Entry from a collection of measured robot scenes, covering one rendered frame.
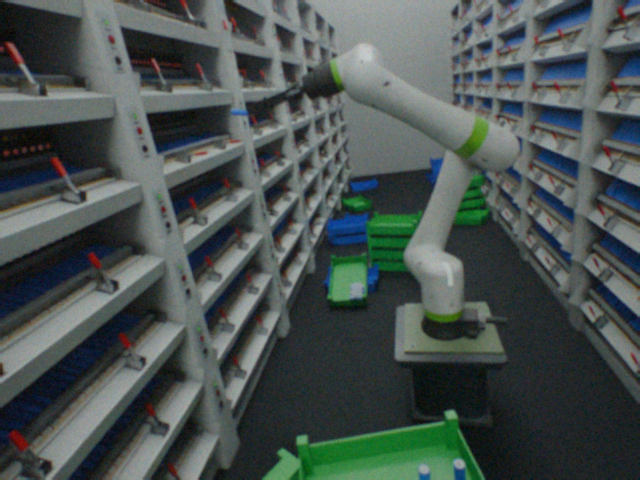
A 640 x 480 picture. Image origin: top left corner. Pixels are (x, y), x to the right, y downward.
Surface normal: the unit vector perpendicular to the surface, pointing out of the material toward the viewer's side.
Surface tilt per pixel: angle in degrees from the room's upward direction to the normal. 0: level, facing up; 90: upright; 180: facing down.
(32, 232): 109
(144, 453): 19
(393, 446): 90
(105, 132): 90
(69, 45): 90
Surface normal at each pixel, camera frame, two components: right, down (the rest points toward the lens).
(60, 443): 0.18, -0.90
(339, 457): 0.07, 0.32
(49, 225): 0.97, 0.22
